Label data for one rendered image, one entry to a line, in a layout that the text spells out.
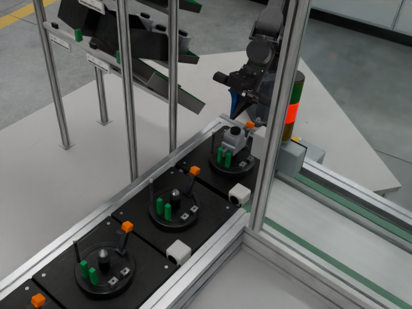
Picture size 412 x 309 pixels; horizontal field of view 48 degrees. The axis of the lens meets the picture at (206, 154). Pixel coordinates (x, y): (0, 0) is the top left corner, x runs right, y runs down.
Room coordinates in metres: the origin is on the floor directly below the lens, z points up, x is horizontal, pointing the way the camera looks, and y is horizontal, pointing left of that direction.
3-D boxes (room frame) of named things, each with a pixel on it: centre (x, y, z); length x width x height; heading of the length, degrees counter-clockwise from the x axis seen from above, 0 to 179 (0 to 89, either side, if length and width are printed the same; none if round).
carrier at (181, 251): (0.80, 0.07, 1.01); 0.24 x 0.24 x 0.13; 54
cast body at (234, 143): (0.99, -0.07, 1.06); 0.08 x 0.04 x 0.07; 145
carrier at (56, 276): (0.60, 0.21, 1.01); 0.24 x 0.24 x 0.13; 54
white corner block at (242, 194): (0.87, -0.10, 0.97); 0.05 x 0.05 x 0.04; 54
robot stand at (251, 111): (1.40, -0.22, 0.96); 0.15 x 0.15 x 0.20; 18
